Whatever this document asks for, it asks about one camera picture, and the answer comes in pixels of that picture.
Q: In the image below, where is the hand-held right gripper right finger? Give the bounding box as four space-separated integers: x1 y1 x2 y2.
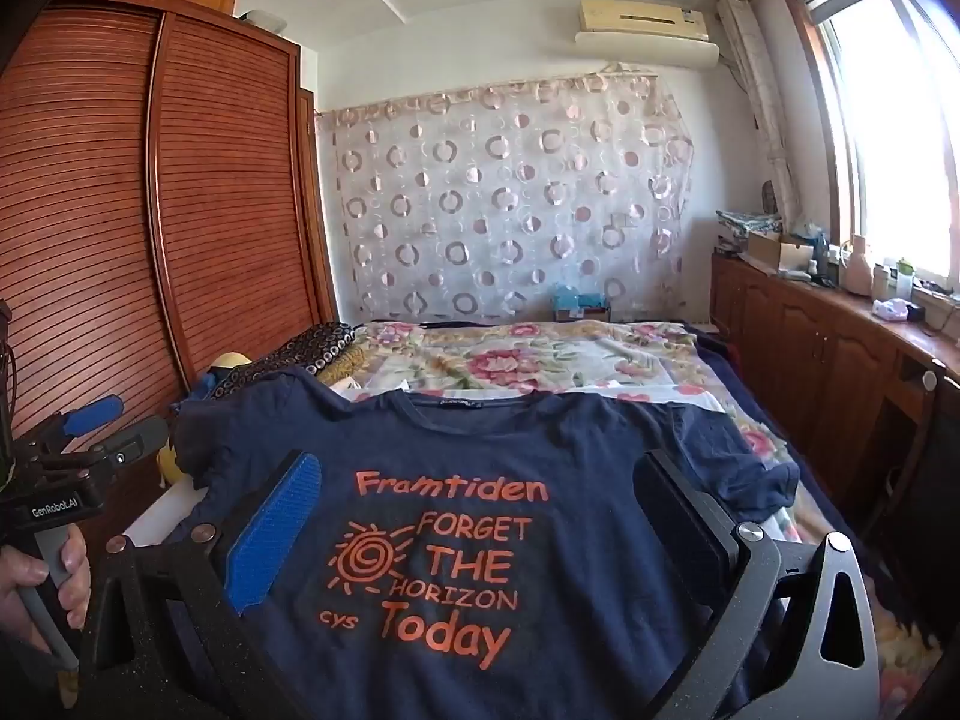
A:
632 450 882 720

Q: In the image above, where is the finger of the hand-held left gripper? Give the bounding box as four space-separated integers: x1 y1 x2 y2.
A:
71 415 172 475
15 394 126 460

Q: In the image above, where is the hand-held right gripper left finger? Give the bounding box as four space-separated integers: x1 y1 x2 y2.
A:
75 450 323 720

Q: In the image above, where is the navy printed t-shirt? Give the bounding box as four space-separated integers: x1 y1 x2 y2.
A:
172 367 802 720

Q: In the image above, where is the person's left hand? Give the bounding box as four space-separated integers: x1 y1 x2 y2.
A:
0 521 92 661

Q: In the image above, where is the blue folded cloth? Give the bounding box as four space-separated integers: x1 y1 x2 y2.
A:
187 367 248 402

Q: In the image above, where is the floral bed blanket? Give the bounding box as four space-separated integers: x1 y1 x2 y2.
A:
330 319 938 646

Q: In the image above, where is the wooden window cabinet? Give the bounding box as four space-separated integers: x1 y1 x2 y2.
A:
709 251 960 466

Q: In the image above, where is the blue tissue box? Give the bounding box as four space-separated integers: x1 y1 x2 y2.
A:
551 285 612 323

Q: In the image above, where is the wooden slatted wardrobe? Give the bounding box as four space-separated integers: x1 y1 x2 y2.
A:
0 0 338 541

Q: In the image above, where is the dark chair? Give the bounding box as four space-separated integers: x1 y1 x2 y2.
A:
877 360 960 638

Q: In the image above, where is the cardboard box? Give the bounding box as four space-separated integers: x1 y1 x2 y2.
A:
746 231 818 275

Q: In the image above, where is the stack of folded fabrics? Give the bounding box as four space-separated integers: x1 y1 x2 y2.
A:
715 208 785 237

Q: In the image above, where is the pink bottle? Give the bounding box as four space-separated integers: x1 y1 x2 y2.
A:
838 236 871 295

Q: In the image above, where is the sheer circle patterned curtain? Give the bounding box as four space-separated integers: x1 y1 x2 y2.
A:
315 67 695 323

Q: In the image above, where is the white window curtain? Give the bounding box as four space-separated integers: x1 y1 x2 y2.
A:
716 0 803 226

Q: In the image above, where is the window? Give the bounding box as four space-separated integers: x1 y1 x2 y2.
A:
780 0 960 301

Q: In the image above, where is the white air conditioner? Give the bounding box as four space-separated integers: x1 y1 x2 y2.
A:
574 0 721 68

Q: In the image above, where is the black ring patterned folded cloth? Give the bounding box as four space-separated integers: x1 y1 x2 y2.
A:
206 321 357 391

